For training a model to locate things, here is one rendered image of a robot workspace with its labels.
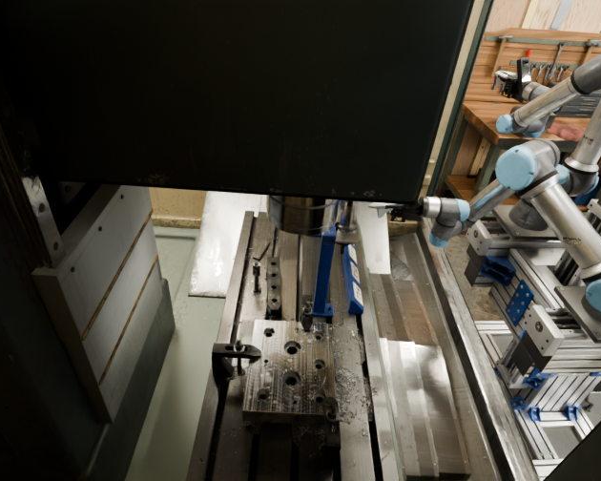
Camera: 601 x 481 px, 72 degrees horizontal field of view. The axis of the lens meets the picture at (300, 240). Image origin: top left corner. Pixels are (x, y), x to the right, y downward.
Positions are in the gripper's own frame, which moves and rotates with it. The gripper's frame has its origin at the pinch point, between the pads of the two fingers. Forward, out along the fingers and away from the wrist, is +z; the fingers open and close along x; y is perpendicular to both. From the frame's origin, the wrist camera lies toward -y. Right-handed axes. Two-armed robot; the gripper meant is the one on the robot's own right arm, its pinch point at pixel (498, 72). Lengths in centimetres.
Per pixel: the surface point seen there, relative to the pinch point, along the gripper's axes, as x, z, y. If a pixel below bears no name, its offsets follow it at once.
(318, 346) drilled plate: -122, -90, 30
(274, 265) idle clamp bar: -124, -51, 33
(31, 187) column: -167, -90, -35
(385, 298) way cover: -80, -56, 62
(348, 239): -105, -72, 10
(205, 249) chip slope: -146, -6, 54
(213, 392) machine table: -152, -90, 35
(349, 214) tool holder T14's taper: -103, -68, 5
